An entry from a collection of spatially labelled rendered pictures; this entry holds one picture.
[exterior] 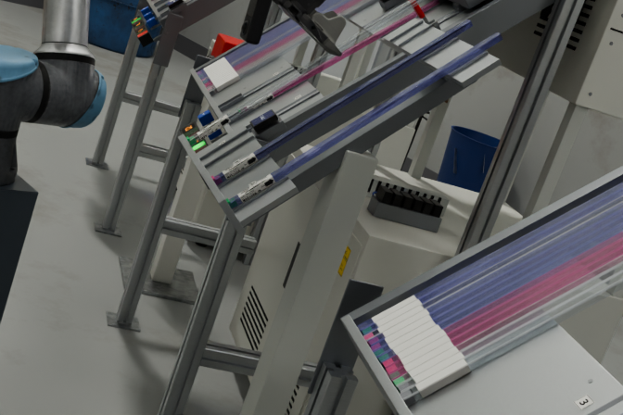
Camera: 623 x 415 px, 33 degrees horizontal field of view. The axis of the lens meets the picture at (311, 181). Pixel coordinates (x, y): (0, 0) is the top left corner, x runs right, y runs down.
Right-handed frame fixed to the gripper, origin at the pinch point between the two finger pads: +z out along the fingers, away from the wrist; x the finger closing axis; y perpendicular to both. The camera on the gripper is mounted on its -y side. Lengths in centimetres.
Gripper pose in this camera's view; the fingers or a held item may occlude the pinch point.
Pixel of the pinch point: (331, 52)
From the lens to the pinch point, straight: 184.1
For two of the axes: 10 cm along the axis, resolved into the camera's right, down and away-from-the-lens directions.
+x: -2.9, -3.3, 9.0
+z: 6.5, 6.2, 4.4
